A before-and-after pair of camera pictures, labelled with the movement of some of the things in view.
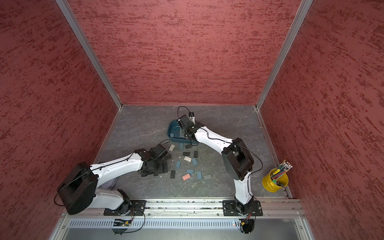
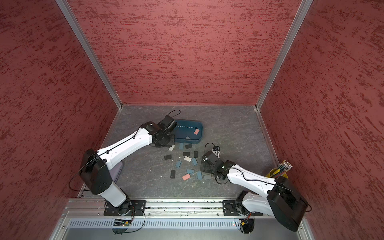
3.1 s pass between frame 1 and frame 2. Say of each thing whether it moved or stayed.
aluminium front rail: stayed
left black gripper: moved
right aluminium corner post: stayed
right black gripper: moved
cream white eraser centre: stayed
